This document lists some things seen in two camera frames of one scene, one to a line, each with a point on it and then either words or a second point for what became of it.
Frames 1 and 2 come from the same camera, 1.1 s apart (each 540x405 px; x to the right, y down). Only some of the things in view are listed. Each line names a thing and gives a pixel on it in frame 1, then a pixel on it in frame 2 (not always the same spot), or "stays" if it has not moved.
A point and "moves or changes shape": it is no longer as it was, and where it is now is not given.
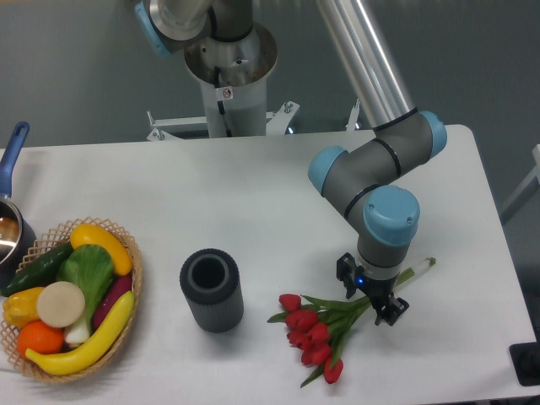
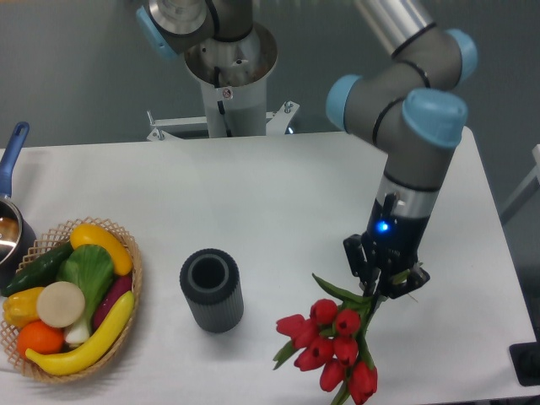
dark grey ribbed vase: (211, 282) stays
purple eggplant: (120, 284) stays
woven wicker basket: (53, 240) stays
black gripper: (379, 291) -> (392, 243)
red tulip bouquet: (315, 326) moves or changes shape
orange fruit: (40, 337) stays
